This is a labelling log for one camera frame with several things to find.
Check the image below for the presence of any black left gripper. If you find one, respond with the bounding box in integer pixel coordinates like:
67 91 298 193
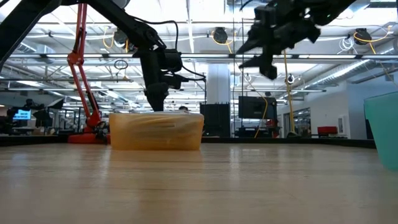
134 46 190 112

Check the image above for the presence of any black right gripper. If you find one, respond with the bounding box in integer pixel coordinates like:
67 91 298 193
236 0 321 80

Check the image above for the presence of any orange translucent bin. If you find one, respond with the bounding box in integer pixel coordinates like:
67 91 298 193
108 111 205 152

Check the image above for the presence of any black cabinet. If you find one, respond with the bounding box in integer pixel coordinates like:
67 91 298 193
199 103 231 139

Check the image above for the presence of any white building column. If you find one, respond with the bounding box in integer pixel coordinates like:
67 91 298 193
206 63 231 105

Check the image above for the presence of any red desk lamp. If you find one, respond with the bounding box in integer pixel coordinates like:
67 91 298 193
67 2 110 145

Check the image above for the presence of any background computer monitor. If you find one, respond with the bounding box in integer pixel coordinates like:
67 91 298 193
12 109 32 121

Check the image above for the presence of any teal plastic tray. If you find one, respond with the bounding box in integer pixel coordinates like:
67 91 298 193
363 91 398 172

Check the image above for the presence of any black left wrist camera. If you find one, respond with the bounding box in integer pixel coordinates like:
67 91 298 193
161 49 183 73

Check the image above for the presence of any black ceiling cord reel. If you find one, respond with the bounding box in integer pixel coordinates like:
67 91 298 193
354 28 373 47
112 28 137 54
212 27 229 45

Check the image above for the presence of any thin black hanging cable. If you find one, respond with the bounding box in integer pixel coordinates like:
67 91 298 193
240 0 244 129
232 0 236 138

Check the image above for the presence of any long yellow hanging cord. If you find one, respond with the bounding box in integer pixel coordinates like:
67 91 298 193
282 49 295 138

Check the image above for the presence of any black wall monitor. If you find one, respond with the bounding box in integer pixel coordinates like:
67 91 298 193
238 96 278 120

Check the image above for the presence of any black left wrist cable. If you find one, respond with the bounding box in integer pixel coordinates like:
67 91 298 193
132 17 208 83

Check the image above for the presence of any yellow reel cord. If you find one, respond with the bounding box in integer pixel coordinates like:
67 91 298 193
211 29 269 139

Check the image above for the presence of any black aluminium rig frame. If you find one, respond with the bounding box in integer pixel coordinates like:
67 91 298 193
0 134 377 149

